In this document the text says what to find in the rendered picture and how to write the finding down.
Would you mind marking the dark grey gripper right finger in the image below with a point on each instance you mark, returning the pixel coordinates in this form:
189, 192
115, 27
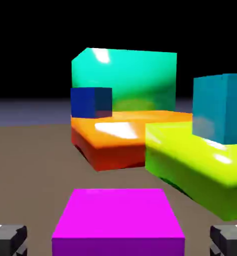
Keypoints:
228, 240

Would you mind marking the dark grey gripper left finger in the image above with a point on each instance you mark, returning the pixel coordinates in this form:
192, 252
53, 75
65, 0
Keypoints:
6, 240

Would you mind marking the large lime green box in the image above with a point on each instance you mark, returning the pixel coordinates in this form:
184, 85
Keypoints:
190, 160

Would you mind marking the large orange box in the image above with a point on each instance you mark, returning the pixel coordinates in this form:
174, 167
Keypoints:
110, 148

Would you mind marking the small dark blue cube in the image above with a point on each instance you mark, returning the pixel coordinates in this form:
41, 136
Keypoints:
84, 103

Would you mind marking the small teal blue cube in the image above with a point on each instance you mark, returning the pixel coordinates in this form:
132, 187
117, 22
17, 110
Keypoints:
216, 108

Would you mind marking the small magenta cube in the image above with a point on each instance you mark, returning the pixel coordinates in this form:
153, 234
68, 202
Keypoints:
118, 216

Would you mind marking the large turquoise box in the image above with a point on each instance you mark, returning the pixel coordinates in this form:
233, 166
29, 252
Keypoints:
134, 80

